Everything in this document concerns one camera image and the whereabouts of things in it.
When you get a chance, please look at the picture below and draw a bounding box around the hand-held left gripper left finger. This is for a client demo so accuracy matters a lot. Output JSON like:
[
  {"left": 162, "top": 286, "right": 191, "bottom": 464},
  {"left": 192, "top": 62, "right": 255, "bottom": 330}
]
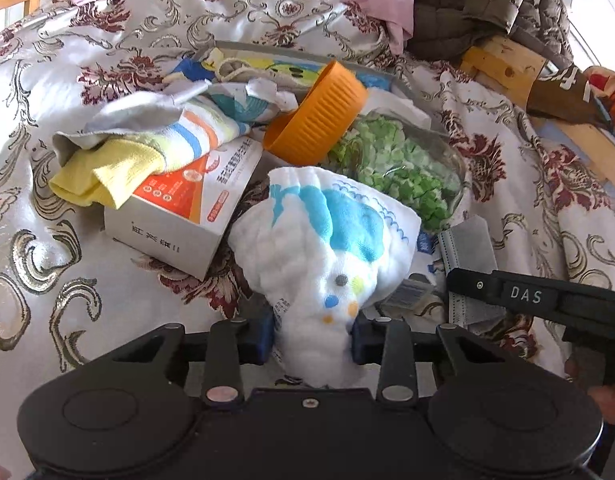
[{"left": 110, "top": 311, "right": 275, "bottom": 407}]

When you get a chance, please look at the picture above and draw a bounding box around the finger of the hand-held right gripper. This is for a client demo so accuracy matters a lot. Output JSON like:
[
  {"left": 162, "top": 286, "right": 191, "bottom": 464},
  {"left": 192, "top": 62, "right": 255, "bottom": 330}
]
[{"left": 446, "top": 267, "right": 563, "bottom": 318}]

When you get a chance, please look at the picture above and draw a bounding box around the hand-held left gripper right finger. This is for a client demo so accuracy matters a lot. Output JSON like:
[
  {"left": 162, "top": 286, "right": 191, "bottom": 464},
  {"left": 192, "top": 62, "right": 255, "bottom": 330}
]
[{"left": 350, "top": 316, "right": 508, "bottom": 407}]

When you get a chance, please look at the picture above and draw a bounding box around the white whale print cloth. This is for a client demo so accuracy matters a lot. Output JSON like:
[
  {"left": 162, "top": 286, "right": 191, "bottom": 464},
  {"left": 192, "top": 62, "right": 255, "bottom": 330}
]
[{"left": 228, "top": 166, "right": 422, "bottom": 388}]

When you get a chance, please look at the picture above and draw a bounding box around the orange ribbed cup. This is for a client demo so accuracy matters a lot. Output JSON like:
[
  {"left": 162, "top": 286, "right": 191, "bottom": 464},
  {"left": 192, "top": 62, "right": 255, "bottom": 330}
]
[{"left": 263, "top": 60, "right": 369, "bottom": 167}]

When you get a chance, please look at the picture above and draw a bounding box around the person's right hand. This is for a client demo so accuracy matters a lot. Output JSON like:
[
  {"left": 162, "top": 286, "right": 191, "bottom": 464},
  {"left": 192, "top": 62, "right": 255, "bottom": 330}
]
[{"left": 566, "top": 355, "right": 615, "bottom": 425}]

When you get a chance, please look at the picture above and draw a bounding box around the grey face mask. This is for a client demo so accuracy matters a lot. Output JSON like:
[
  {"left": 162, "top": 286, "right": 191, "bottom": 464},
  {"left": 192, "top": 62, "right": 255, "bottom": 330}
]
[{"left": 437, "top": 215, "right": 508, "bottom": 331}]

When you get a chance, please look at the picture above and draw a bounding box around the clear plastic packet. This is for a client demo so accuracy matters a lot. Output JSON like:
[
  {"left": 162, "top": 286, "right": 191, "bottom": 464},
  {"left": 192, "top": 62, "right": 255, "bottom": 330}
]
[{"left": 382, "top": 240, "right": 438, "bottom": 318}]

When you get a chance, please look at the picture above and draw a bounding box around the white and orange box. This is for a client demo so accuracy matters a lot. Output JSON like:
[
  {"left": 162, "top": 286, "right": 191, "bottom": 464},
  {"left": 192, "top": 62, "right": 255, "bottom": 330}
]
[{"left": 104, "top": 135, "right": 264, "bottom": 282}]

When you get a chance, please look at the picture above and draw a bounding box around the bag of green pieces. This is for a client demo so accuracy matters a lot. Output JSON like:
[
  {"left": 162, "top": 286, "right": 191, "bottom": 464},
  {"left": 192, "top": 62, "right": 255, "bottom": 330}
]
[{"left": 327, "top": 110, "right": 471, "bottom": 233}]

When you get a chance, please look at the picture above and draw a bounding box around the brown cloth with white print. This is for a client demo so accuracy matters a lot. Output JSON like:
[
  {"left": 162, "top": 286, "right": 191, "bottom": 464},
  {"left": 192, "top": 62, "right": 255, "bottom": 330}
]
[{"left": 525, "top": 66, "right": 611, "bottom": 126}]

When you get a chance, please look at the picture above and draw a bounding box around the wooden crate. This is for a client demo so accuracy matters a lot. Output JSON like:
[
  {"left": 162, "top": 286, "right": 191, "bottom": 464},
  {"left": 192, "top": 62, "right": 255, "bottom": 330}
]
[{"left": 460, "top": 35, "right": 615, "bottom": 186}]

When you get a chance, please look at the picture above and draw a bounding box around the white blue print cloth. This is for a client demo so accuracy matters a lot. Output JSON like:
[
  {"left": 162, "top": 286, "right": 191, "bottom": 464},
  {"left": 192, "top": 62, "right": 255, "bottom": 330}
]
[{"left": 202, "top": 77, "right": 300, "bottom": 128}]

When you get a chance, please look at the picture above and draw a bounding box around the floral satin blanket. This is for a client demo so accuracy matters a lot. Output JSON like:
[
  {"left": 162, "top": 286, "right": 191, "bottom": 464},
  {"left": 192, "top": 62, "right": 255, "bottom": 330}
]
[{"left": 0, "top": 0, "right": 615, "bottom": 461}]

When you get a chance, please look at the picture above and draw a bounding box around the grey cloth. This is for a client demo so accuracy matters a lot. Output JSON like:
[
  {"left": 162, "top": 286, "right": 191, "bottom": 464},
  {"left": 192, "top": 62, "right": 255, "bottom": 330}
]
[{"left": 54, "top": 91, "right": 210, "bottom": 163}]

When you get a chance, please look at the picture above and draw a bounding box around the yellow cartoon print cloth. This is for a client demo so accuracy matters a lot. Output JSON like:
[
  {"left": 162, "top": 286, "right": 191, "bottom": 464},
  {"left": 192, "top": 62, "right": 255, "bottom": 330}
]
[{"left": 170, "top": 47, "right": 333, "bottom": 91}]

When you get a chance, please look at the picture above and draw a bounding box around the brown quilted jacket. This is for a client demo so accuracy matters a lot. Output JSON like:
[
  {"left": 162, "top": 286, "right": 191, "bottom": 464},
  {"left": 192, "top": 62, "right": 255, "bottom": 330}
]
[{"left": 406, "top": 0, "right": 571, "bottom": 61}]

